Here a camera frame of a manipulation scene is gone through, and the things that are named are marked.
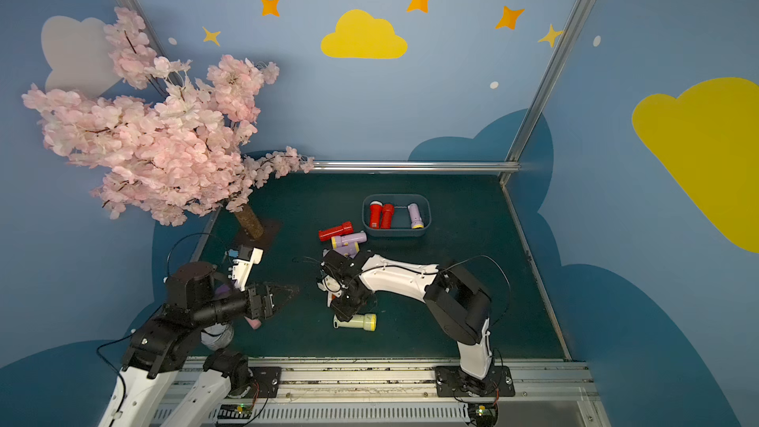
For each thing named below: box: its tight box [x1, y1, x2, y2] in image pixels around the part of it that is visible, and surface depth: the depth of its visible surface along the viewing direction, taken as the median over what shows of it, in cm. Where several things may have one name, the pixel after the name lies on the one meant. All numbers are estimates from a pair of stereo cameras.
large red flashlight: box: [380, 203, 395, 230], surface depth 109 cm
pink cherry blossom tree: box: [22, 8, 316, 228], surface depth 63 cm
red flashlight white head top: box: [368, 200, 384, 230], surface depth 109 cm
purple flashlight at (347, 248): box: [331, 241, 367, 259], surface depth 100 cm
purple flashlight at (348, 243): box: [331, 230, 367, 254], surface depth 100 cm
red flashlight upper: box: [318, 221, 355, 242], surface depth 103 cm
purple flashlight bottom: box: [407, 202, 424, 230], surface depth 109 cm
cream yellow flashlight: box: [332, 313, 378, 333], surface depth 83 cm
